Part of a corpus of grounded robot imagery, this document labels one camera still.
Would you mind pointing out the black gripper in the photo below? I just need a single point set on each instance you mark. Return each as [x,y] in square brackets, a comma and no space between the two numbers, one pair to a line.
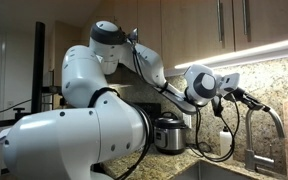
[243,95]

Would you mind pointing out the steel gooseneck kitchen faucet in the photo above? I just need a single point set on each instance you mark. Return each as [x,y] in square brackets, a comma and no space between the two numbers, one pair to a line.
[249,140]

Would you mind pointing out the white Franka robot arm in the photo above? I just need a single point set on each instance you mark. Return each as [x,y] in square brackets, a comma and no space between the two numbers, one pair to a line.
[84,83]

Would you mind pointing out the white soap bottle black cap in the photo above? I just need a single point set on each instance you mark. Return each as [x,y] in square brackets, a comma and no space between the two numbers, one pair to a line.
[225,143]

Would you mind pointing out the under-cabinet light strip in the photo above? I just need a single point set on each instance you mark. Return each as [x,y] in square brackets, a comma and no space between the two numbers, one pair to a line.
[267,50]

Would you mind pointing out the steel kitchen sink basin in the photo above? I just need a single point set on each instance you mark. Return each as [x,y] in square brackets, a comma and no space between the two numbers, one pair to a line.
[210,171]

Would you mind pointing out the steel black pressure cooker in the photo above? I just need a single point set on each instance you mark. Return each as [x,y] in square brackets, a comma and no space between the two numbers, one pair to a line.
[170,136]

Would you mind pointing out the wooden upper cabinet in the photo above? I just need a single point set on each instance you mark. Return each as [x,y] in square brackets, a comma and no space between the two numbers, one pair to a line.
[190,26]

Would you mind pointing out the black clamp knob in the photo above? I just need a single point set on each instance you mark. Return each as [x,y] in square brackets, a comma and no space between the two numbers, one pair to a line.
[19,113]

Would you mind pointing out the white paper tag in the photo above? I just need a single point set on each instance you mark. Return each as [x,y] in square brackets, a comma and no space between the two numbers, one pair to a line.
[2,136]

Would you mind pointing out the white wall outlet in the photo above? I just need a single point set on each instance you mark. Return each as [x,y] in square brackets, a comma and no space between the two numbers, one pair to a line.
[186,121]

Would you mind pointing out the black shelf bracket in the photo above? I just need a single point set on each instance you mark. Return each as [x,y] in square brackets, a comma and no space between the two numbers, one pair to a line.
[54,89]

